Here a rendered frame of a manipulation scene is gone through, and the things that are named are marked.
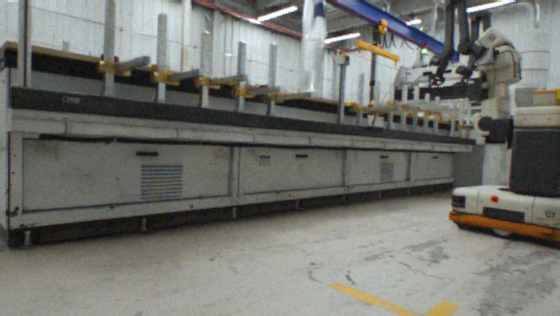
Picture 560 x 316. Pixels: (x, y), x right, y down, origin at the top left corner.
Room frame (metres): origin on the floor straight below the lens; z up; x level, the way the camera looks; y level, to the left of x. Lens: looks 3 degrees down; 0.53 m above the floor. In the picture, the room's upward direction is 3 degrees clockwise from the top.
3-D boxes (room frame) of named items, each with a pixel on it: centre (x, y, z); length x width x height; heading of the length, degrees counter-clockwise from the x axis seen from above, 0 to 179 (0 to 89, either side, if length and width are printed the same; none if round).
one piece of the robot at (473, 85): (2.61, -1.52, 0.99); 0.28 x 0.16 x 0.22; 128
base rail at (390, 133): (3.12, -0.87, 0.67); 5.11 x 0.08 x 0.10; 133
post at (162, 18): (1.80, 0.55, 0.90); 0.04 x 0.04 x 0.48; 43
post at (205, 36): (1.97, 0.37, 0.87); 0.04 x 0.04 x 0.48; 43
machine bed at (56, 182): (3.52, -0.50, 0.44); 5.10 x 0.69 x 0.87; 133
